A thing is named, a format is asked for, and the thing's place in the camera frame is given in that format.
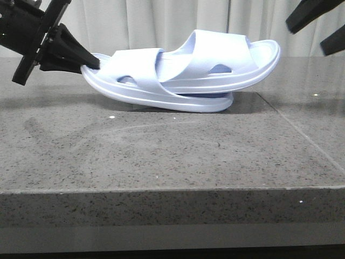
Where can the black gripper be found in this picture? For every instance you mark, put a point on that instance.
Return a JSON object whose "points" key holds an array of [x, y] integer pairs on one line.
{"points": [[24, 27]]}

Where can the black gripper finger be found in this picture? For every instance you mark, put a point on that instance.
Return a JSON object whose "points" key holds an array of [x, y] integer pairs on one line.
{"points": [[307, 11], [334, 43]]}

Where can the light blue slipper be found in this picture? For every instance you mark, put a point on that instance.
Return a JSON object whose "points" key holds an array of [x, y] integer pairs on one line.
{"points": [[215, 62], [130, 76]]}

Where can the pale green curtain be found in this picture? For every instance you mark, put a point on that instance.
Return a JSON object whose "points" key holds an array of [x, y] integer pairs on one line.
{"points": [[107, 26]]}

